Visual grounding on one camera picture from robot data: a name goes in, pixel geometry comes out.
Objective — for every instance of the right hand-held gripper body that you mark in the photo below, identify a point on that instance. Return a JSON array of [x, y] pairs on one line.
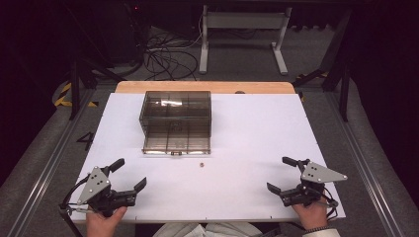
[[318, 174]]

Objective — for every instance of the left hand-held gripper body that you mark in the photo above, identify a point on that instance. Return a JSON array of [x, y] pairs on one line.
[[95, 186]]

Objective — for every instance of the transparent brown drawer box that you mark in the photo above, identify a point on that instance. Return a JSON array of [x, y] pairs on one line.
[[176, 121]]

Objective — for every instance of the person's left hand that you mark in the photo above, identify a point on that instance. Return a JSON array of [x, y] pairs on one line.
[[102, 225]]

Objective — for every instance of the person's right hand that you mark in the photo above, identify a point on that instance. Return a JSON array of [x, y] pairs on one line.
[[313, 215]]

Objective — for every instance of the white board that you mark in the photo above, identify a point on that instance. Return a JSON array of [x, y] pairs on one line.
[[250, 138]]

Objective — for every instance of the person's white sleeve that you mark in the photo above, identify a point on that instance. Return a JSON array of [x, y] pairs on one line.
[[324, 233]]

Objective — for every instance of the person's light clothing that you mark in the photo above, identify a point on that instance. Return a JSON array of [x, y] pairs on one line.
[[204, 229]]

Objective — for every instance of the black metal stand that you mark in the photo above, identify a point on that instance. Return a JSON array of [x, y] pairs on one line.
[[76, 85], [339, 72]]

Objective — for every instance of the wooden table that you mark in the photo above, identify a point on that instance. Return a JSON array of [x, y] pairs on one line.
[[204, 87]]

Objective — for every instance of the aluminium rail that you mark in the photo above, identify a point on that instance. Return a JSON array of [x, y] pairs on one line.
[[42, 177], [362, 164]]

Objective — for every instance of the white metal table frame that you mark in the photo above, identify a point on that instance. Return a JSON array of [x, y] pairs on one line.
[[243, 20]]

